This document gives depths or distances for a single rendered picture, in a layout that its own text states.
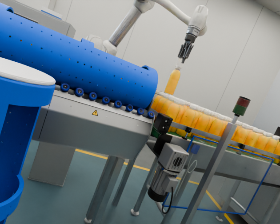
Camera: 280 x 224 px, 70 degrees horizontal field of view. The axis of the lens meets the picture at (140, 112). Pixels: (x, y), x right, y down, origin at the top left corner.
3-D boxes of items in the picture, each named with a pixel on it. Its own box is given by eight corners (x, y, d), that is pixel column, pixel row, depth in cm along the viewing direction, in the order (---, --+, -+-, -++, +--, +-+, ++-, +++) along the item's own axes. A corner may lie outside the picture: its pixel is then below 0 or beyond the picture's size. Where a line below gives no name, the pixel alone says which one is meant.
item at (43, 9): (41, 13, 259) (43, 8, 257) (61, 22, 268) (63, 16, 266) (40, 12, 247) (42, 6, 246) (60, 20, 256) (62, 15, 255)
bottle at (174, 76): (172, 94, 155) (181, 70, 152) (174, 94, 148) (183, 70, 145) (163, 90, 155) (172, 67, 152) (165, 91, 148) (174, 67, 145)
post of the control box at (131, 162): (111, 202, 185) (152, 102, 170) (115, 202, 187) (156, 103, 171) (112, 205, 182) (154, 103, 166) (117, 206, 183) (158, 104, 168)
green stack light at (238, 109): (229, 110, 117) (233, 103, 116) (237, 114, 119) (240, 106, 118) (238, 114, 111) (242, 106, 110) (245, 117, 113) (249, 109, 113)
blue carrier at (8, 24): (-7, 54, 112) (4, 2, 104) (132, 101, 147) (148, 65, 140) (-31, 65, 87) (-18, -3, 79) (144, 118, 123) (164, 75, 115)
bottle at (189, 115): (178, 131, 139) (189, 106, 136) (187, 136, 135) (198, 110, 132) (174, 131, 133) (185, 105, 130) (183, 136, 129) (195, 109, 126)
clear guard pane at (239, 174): (163, 204, 128) (194, 136, 121) (244, 213, 160) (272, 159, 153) (163, 205, 128) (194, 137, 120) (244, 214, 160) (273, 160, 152)
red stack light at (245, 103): (233, 102, 116) (236, 96, 115) (240, 106, 118) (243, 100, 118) (242, 106, 110) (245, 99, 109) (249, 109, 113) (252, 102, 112)
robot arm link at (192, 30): (193, 24, 138) (189, 33, 139) (202, 30, 141) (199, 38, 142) (186, 26, 146) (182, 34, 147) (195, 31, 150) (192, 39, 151)
